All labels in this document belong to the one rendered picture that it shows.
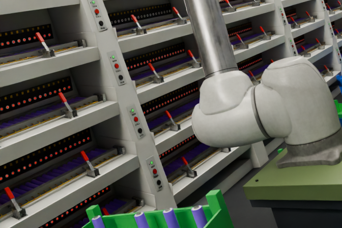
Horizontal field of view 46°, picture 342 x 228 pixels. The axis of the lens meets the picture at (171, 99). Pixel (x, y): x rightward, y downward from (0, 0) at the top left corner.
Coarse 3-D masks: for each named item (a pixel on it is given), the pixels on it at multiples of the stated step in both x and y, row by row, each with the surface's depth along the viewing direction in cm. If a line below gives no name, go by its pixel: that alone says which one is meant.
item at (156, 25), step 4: (188, 16) 190; (168, 20) 180; (172, 20) 181; (188, 20) 190; (152, 24) 171; (156, 24) 173; (160, 24) 175; (164, 24) 176; (168, 24) 177; (132, 28) 163; (148, 28) 169; (152, 28) 169; (120, 32) 157; (124, 32) 159; (128, 32) 161; (132, 32) 162; (120, 36) 155
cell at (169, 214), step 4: (168, 208) 68; (172, 208) 68; (164, 212) 67; (168, 212) 67; (172, 212) 67; (164, 216) 67; (168, 216) 67; (172, 216) 67; (168, 220) 67; (172, 220) 67; (176, 220) 67; (168, 224) 67; (172, 224) 67; (176, 224) 67
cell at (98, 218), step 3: (96, 216) 77; (99, 216) 77; (93, 219) 77; (96, 219) 76; (99, 219) 77; (93, 222) 77; (96, 222) 76; (99, 222) 77; (102, 222) 77; (96, 225) 76; (99, 225) 76; (102, 225) 77
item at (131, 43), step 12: (180, 12) 200; (120, 24) 173; (132, 24) 178; (132, 36) 157; (144, 36) 157; (156, 36) 162; (168, 36) 168; (180, 36) 174; (120, 48) 147; (132, 48) 152
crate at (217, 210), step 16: (96, 208) 80; (176, 208) 71; (208, 208) 67; (224, 208) 64; (112, 224) 79; (128, 224) 77; (160, 224) 73; (192, 224) 69; (208, 224) 60; (224, 224) 63
